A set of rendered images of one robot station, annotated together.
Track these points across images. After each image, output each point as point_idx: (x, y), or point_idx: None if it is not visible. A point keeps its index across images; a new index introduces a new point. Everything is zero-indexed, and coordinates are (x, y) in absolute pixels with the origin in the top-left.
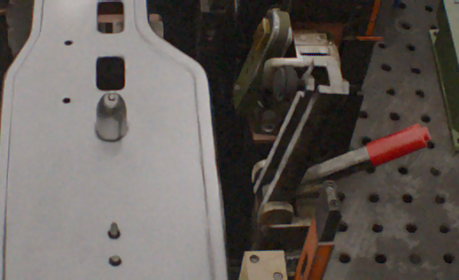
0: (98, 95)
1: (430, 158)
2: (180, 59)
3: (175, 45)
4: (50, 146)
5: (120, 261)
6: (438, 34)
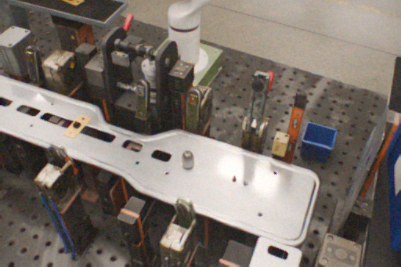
0: (170, 162)
1: None
2: (168, 133)
3: None
4: (186, 185)
5: (243, 184)
6: None
